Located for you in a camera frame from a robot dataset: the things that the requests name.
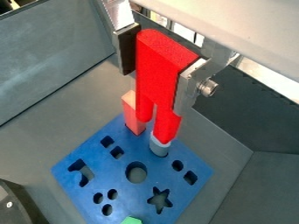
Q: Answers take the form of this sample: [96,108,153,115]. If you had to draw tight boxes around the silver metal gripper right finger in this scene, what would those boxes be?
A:
[172,38,237,116]

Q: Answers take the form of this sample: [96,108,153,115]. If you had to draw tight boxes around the green hexagonal peg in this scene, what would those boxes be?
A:
[120,216,143,224]

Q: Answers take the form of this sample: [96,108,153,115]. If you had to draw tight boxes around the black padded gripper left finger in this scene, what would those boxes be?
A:
[101,0,141,75]

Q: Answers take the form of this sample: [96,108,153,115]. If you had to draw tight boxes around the tall red square peg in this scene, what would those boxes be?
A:
[121,90,145,136]

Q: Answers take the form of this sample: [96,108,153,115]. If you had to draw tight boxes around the black curved regrasp stand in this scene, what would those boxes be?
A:
[0,179,33,224]

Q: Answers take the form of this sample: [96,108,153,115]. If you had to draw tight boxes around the red square-circle forked object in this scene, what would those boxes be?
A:
[135,29,199,144]

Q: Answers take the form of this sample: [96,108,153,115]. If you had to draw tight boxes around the blue foam fixture block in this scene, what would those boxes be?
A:
[51,115,212,224]

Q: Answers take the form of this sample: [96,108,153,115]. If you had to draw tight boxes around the grey-blue cylinder peg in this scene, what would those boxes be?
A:
[149,134,171,158]

